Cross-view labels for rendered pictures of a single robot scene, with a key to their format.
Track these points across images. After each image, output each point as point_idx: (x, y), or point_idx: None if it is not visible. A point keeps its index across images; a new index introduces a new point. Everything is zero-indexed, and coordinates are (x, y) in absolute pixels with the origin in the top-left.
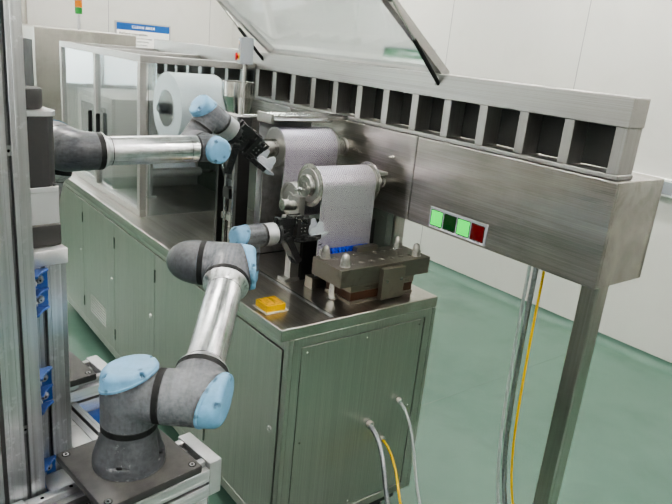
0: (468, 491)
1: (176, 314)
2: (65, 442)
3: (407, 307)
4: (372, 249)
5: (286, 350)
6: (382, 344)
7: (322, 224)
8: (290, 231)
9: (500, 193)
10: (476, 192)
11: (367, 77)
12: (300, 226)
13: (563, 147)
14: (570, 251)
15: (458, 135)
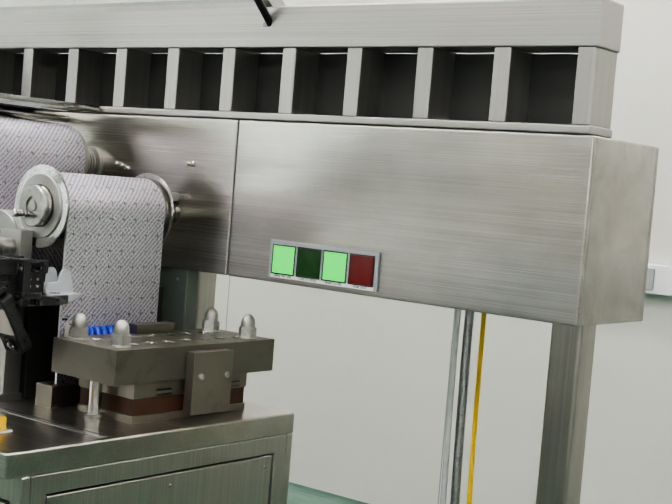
0: None
1: None
2: None
3: (241, 429)
4: (165, 331)
5: (15, 500)
6: (198, 503)
7: (69, 276)
8: (9, 285)
9: (397, 192)
10: (353, 198)
11: (135, 32)
12: (29, 274)
13: (497, 94)
14: (528, 267)
15: (310, 112)
